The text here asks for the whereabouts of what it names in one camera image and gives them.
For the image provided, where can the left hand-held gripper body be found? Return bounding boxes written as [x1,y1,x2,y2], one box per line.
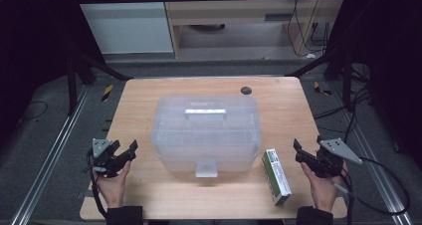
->
[87,137,124,178]

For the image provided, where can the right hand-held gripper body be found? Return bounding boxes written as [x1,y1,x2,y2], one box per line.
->
[313,137,363,179]

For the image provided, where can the green and white carton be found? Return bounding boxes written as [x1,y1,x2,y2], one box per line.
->
[261,147,294,206]

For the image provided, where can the clear plastic storage box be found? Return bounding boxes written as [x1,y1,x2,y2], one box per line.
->
[150,95,263,179]

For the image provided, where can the person's left hand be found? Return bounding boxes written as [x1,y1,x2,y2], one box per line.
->
[92,159,132,209]

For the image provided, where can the person's right hand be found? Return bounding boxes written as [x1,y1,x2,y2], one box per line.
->
[300,161,350,214]

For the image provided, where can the grey tape strip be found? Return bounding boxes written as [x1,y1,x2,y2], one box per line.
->
[77,188,95,200]

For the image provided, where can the yellow black striped tape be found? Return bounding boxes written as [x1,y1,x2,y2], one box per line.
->
[313,81,333,97]
[101,84,114,104]

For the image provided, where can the black metal stand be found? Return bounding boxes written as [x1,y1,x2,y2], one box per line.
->
[284,47,354,113]
[65,50,134,117]

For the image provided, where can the black curtain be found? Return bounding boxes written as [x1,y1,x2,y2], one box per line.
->
[0,0,106,149]
[326,0,422,171]

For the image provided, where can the white cabinet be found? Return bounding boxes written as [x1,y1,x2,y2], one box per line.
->
[71,0,174,56]

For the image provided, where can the light wooden desk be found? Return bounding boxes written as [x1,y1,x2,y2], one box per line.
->
[160,0,347,59]

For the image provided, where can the black floor cables bundle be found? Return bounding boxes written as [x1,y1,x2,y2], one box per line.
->
[312,64,372,144]

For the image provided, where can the aluminium floor rail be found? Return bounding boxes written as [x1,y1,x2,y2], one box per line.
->
[330,81,415,225]
[10,85,92,225]

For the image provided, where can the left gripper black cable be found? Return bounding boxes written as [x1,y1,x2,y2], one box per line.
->
[85,148,108,220]

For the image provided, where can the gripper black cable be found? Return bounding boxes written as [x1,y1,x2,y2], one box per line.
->
[85,148,108,220]
[332,156,411,225]

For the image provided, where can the black floor cable loop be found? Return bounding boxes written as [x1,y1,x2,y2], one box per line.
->
[20,100,50,121]

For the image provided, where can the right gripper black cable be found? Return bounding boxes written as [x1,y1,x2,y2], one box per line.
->
[332,156,411,225]

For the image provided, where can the black hanging desk cables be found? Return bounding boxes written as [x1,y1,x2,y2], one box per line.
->
[286,0,332,58]

